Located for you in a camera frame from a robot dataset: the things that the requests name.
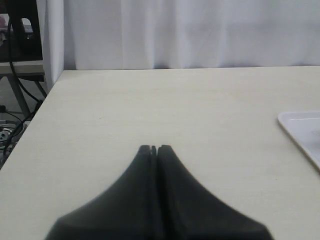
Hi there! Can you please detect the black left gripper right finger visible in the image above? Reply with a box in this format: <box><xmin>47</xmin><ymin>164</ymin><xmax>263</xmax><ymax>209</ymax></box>
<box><xmin>157</xmin><ymin>145</ymin><xmax>273</xmax><ymax>240</ymax></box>

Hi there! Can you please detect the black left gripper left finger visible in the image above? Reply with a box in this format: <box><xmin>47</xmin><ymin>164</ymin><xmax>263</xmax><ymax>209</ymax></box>
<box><xmin>46</xmin><ymin>145</ymin><xmax>158</xmax><ymax>240</ymax></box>

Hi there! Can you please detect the power strip on floor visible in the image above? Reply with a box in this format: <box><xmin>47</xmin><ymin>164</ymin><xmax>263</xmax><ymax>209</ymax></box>
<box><xmin>0</xmin><ymin>120</ymin><xmax>28</xmax><ymax>152</ymax></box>

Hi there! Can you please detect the white plastic tray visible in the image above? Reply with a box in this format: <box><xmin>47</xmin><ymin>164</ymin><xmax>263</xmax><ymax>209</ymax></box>
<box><xmin>277</xmin><ymin>110</ymin><xmax>320</xmax><ymax>170</ymax></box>

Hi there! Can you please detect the background side table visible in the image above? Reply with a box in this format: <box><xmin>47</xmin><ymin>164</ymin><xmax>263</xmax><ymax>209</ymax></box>
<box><xmin>0</xmin><ymin>60</ymin><xmax>48</xmax><ymax>117</ymax></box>

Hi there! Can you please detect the white backdrop curtain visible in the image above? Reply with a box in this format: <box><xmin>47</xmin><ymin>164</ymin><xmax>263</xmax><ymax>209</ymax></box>
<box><xmin>36</xmin><ymin>0</ymin><xmax>320</xmax><ymax>85</ymax></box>

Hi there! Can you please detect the dark equipment on side table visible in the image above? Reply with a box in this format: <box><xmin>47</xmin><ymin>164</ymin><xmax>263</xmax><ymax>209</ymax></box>
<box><xmin>0</xmin><ymin>0</ymin><xmax>43</xmax><ymax>62</ymax></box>

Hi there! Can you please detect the black hanging cable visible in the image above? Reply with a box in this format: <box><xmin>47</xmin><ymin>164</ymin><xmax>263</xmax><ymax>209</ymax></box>
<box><xmin>2</xmin><ymin>18</ymin><xmax>45</xmax><ymax>161</ymax></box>

